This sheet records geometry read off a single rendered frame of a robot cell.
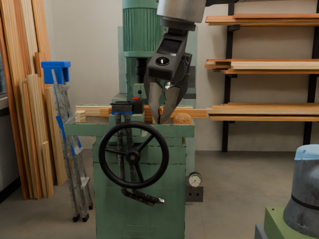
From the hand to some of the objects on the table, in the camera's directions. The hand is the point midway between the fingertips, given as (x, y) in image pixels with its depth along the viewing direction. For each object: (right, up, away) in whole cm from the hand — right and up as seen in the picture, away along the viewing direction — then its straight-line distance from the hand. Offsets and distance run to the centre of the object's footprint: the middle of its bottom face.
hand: (159, 119), depth 66 cm
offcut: (-37, -1, +82) cm, 90 cm away
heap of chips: (+11, -1, +83) cm, 83 cm away
